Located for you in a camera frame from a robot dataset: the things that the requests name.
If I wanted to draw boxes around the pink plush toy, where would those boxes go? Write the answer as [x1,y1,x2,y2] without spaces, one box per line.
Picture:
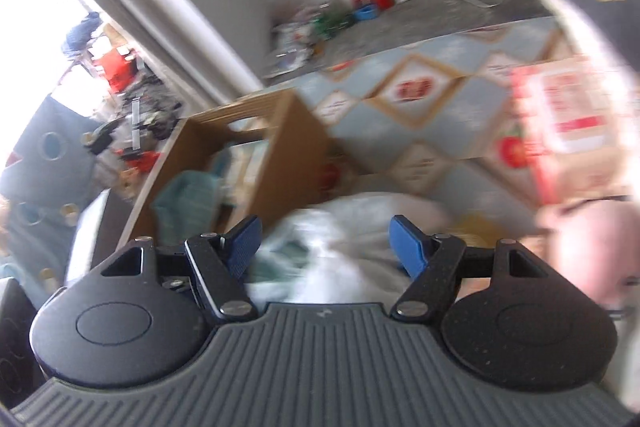
[537,199,639,310]

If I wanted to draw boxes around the teal checked towel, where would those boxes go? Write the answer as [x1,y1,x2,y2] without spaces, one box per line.
[151,170,222,246]

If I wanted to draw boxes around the brown cardboard box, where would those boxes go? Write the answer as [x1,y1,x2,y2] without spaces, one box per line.
[117,89,330,247]

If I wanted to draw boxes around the fruit pattern tablecloth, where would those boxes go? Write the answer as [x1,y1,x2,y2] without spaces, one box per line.
[275,16,566,237]

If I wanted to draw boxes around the wheelchair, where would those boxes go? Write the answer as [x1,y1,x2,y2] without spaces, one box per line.
[117,72,183,141]

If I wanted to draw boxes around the blue circle pattern cushion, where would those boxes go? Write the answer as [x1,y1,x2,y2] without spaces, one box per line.
[1,96,99,308]

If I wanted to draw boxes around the orange wet wipes pack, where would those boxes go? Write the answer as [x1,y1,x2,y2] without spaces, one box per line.
[510,57,627,205]

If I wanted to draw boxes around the red plastic bag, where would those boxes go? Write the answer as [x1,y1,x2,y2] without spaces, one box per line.
[94,49,138,93]

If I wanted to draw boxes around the white plastic bag pile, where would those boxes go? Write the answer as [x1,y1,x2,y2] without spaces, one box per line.
[264,5,322,79]

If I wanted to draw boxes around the blue plastic bowl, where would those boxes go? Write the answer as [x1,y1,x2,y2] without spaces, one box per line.
[352,4,380,22]

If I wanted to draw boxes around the dark quilt yellow flowers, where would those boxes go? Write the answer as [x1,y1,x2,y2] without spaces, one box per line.
[540,0,639,74]

